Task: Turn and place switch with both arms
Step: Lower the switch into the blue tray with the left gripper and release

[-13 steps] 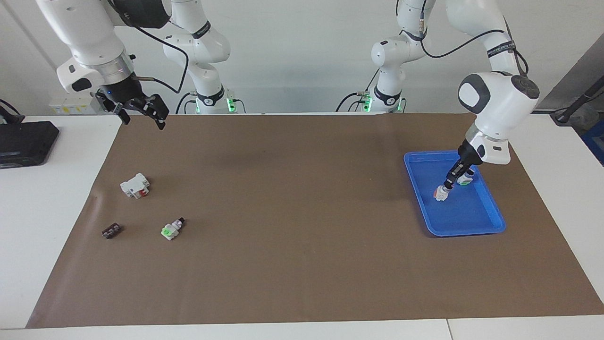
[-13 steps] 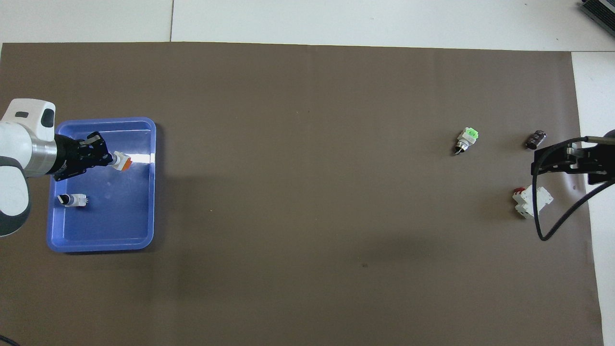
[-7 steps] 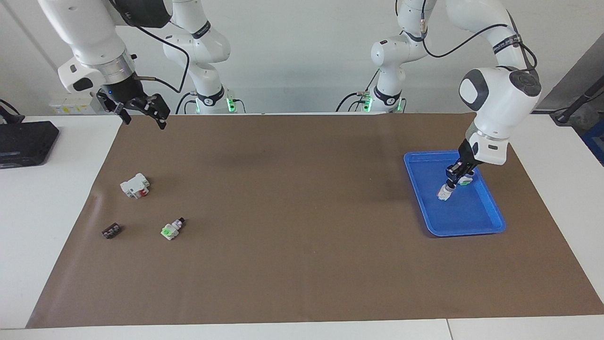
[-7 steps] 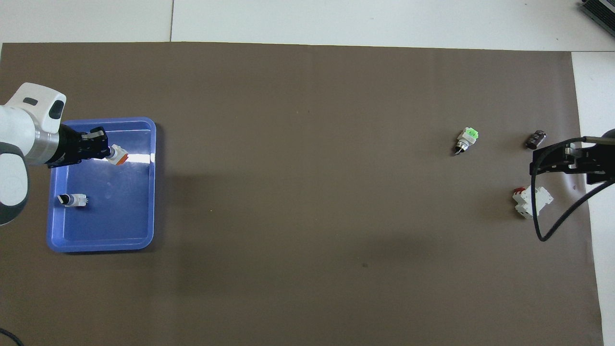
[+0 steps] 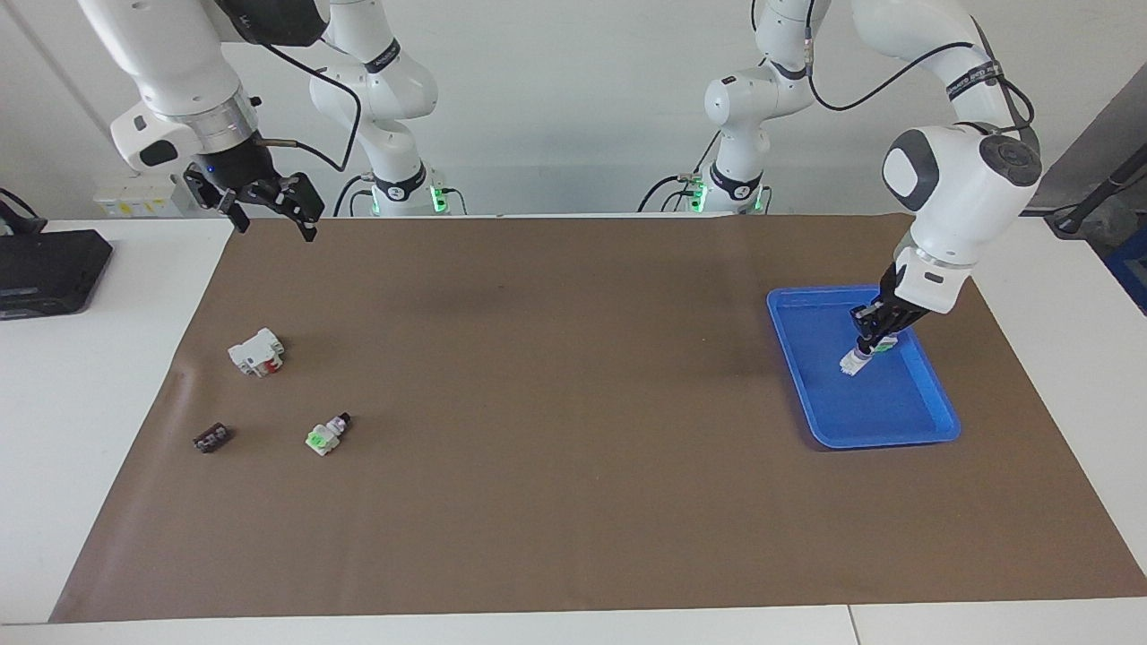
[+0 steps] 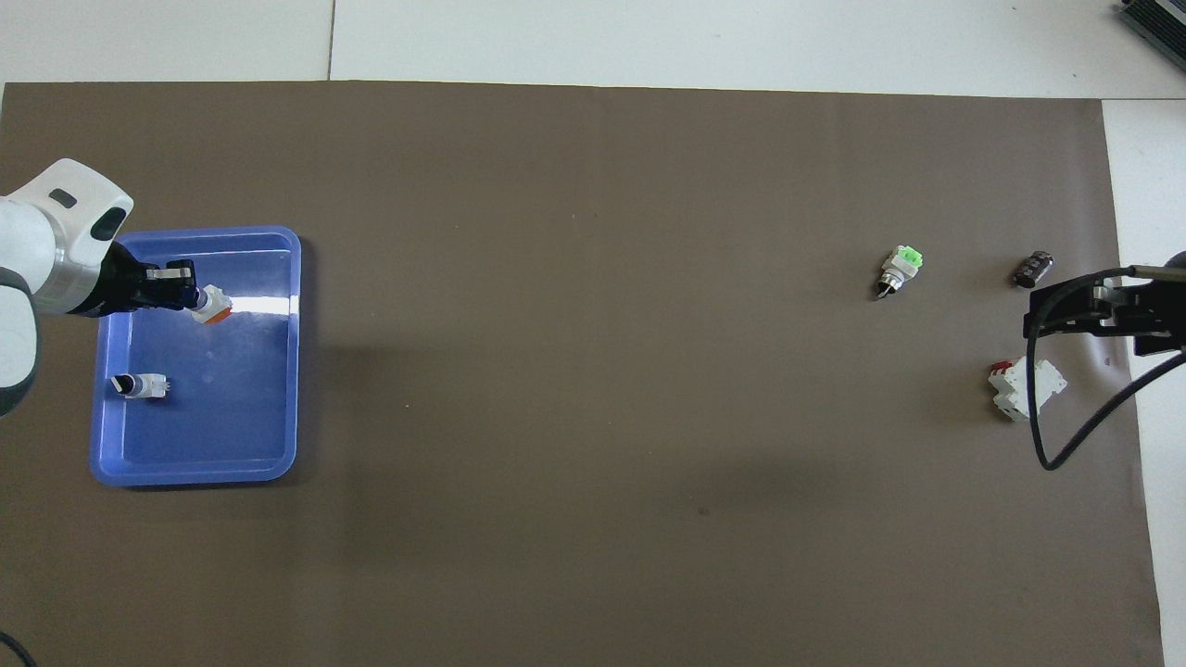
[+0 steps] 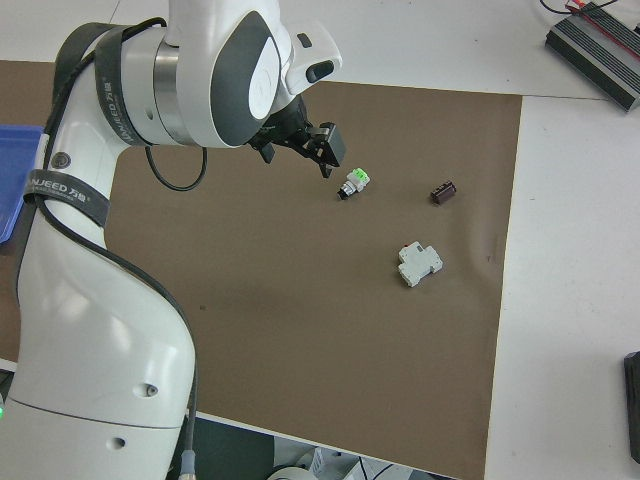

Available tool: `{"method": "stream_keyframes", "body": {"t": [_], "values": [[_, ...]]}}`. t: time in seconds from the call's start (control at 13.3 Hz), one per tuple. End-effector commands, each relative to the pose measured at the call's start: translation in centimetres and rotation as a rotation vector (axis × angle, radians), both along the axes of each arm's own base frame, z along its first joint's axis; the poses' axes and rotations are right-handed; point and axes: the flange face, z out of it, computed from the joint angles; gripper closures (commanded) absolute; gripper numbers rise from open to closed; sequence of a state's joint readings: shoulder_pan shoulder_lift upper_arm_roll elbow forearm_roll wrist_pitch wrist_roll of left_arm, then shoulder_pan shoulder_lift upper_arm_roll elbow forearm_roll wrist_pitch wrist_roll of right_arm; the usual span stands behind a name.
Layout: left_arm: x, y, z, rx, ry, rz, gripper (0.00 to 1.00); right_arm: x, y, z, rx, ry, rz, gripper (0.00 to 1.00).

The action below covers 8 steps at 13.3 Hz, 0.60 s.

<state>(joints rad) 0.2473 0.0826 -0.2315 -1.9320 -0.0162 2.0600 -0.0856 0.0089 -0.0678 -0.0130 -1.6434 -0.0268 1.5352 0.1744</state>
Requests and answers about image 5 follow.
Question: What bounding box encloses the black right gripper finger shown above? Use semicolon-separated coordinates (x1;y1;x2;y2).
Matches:
263;171;326;244
183;165;251;234

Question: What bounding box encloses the white box with yellow label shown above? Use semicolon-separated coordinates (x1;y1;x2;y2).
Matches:
92;173;192;219

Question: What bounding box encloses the blue plastic tray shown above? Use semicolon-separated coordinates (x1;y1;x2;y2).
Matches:
766;285;962;450

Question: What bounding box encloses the white circuit breaker red lever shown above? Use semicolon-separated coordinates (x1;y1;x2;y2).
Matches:
228;328;286;378

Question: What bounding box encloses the black box device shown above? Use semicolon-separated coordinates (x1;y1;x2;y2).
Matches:
0;229;114;321

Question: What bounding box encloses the black stand pole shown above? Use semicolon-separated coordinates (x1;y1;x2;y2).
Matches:
1044;143;1147;238

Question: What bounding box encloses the blue crate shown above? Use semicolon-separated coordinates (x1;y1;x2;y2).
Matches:
1104;246;1147;314

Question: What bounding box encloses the white green push button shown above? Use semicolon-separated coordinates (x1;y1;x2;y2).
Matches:
306;412;352;457

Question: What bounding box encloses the brown table mat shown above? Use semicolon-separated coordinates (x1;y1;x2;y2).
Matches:
49;215;1147;624

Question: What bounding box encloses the black right base cable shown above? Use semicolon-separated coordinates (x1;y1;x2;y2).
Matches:
333;175;373;218

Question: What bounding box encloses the black base cable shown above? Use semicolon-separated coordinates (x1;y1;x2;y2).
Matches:
638;134;723;214
333;175;373;218

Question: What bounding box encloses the black device cable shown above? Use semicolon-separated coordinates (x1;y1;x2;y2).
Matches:
0;188;46;236

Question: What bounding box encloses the black left base cable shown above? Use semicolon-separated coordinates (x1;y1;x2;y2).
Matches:
638;134;723;214

